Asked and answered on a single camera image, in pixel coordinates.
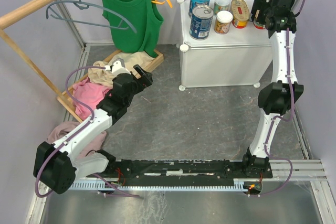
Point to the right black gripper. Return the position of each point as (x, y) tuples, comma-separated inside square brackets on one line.
[(260, 3)]

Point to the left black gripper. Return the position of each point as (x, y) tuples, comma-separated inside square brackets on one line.
[(145, 81)]

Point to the oval sardine tin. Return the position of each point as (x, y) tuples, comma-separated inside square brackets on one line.
[(240, 12), (258, 25)]

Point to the small cup white lid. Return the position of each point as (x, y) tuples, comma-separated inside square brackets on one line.
[(223, 21)]

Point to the dark blue tin can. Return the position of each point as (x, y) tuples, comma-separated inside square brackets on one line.
[(201, 21)]

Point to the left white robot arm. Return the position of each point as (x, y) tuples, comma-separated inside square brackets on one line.
[(58, 165)]

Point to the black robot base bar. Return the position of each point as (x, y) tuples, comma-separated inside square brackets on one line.
[(187, 173)]

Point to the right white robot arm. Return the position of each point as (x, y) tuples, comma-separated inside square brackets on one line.
[(279, 97)]

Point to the beige cloth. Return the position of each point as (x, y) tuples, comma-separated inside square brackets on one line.
[(103, 77)]

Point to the white plastic cube cabinet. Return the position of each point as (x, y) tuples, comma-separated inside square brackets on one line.
[(237, 58)]

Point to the pink cloth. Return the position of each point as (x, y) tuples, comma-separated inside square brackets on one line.
[(88, 93)]

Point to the green tank top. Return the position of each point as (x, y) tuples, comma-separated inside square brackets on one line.
[(143, 15)]

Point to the wooden tray base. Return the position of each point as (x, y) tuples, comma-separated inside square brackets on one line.
[(69, 105)]

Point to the wooden clothes rack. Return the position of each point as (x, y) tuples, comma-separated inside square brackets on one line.
[(48, 42)]

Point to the grey clothes hanger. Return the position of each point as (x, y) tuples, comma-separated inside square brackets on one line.
[(86, 9)]

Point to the mauve cloth on floor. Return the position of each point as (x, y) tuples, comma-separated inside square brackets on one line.
[(64, 128)]

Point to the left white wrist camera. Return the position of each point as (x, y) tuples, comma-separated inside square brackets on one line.
[(117, 67)]

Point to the white slotted cable duct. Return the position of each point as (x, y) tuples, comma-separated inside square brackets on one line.
[(97, 184)]

